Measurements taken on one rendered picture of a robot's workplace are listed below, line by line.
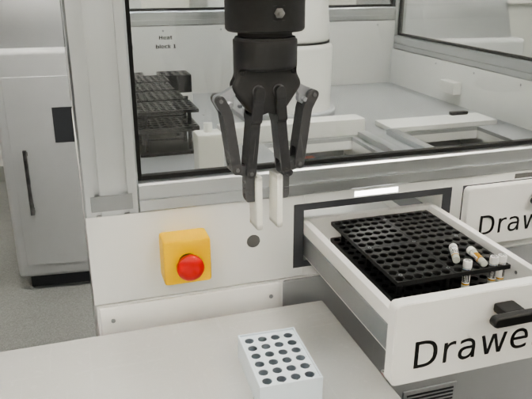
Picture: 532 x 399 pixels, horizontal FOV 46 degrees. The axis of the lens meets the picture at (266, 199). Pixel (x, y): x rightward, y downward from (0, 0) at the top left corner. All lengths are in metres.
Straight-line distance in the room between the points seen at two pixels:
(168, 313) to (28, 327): 1.61
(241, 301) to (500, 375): 0.61
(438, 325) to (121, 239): 0.47
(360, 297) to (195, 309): 0.30
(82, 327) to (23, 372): 1.59
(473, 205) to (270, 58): 0.56
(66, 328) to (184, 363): 1.65
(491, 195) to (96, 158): 0.67
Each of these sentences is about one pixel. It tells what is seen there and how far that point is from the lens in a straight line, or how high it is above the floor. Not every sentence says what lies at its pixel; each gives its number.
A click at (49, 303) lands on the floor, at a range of 2.75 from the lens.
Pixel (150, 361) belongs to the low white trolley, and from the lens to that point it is 0.94.
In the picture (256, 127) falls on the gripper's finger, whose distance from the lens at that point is 0.75.
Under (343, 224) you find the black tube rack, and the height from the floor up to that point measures 0.90.
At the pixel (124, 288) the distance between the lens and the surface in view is 1.01.
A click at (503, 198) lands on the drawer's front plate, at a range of 1.19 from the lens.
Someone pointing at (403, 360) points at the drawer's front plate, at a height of 0.85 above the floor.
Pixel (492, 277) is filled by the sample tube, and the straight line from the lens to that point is 0.94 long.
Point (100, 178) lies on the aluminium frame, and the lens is 0.94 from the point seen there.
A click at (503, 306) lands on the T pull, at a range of 0.81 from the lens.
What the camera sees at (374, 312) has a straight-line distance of 0.83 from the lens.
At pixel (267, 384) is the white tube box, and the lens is 0.84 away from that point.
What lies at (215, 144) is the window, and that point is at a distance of 0.96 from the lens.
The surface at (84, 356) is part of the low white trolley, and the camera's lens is 0.98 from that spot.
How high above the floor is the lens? 1.29
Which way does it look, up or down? 20 degrees down
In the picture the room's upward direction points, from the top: straight up
